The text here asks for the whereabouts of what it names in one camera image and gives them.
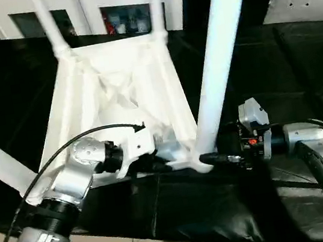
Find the white plastic table top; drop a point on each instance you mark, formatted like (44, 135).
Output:
(113, 85)

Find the small red bottle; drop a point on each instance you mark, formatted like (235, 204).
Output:
(112, 25)

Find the white cabinet with glass doors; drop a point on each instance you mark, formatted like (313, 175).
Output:
(89, 1)

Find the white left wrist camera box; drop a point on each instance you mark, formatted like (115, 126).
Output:
(139, 145)

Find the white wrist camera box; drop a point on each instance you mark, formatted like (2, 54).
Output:
(139, 145)
(251, 113)

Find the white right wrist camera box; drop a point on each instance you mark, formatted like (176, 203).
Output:
(251, 113)

